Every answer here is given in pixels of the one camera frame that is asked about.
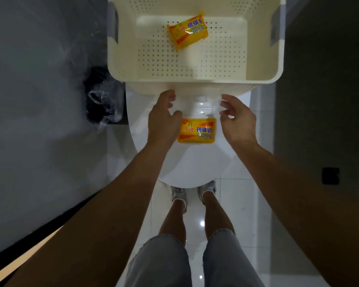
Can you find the person's left white shoe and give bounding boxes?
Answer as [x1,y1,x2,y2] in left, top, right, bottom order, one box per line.
[171,186,188,214]

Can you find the person's right leg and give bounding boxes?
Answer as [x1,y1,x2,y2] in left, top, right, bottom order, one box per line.
[202,191,236,241]

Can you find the person's right hand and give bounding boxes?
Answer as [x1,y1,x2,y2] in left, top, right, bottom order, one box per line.
[219,94,258,144]

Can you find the person's right white shoe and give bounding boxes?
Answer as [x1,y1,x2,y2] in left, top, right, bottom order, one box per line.
[197,180,217,204]

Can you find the black trim strip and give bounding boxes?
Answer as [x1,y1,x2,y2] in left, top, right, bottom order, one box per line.
[0,191,101,278]

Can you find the clear plastic bin liner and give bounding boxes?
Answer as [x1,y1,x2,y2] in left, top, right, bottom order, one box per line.
[88,80,125,134]

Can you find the white perforated plastic basket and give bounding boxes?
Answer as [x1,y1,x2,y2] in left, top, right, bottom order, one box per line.
[107,0,287,96]

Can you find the person's white shoe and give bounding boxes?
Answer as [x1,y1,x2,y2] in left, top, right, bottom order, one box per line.
[197,180,217,204]
[171,186,188,214]

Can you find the person's left hand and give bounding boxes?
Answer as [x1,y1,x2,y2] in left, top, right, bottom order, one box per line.
[147,89,183,148]

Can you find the yellow soap packet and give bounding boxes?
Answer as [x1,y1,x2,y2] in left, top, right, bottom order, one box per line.
[178,117,217,144]
[167,12,209,51]

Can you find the light denim shorts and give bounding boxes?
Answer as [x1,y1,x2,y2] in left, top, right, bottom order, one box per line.
[123,228,265,287]

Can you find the black trash bin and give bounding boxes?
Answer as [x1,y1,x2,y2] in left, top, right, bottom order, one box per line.
[83,66,128,126]

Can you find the person's leg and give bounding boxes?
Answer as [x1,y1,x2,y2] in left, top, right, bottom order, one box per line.
[158,199,187,247]
[202,191,236,241]

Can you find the person's left leg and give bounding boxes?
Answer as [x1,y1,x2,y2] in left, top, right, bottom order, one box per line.
[158,199,187,247]

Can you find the person's right forearm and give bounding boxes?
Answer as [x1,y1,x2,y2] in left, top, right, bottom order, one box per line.
[230,140,359,287]

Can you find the person's left forearm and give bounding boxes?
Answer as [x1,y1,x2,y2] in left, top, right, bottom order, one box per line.
[4,142,169,287]

